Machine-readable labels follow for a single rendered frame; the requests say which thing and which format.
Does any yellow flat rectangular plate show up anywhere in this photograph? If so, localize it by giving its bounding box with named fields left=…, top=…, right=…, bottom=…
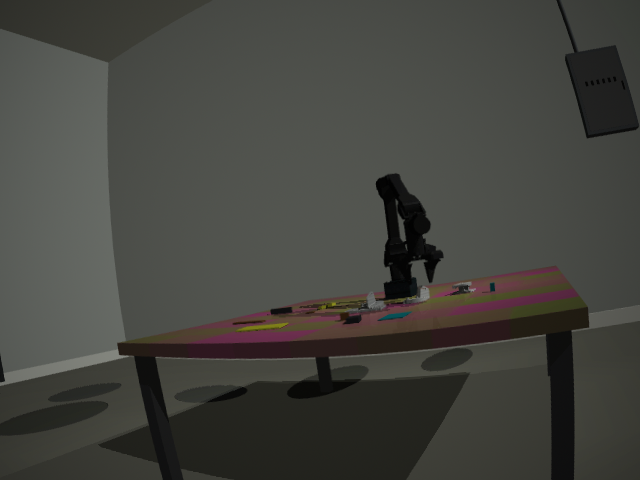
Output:
left=236, top=323, right=289, bottom=332

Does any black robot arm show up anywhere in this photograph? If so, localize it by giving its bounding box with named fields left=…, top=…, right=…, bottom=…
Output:
left=376, top=173, right=430, bottom=282

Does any teal flat rectangular plate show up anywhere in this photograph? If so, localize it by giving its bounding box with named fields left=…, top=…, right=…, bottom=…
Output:
left=377, top=311, right=412, bottom=321

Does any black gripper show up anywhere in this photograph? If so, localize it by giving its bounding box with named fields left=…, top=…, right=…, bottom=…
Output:
left=392, top=235, right=444, bottom=285

